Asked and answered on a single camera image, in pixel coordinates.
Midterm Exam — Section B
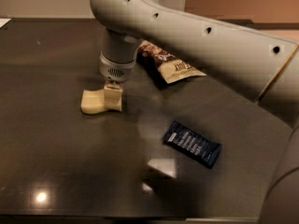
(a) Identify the brown and cream snack bag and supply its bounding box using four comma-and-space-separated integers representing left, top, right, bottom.
137, 40, 206, 84

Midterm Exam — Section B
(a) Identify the pale yellow sponge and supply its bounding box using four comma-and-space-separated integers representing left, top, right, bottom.
80, 89, 108, 115

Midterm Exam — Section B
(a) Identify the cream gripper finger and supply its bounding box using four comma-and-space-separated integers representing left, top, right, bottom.
104, 81, 123, 111

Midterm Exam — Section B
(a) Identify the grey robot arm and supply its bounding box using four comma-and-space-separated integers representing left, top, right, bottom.
90, 0, 299, 224

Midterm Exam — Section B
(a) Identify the dark blue rxbar wrapper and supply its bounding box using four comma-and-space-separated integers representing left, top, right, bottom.
163, 120, 221, 169

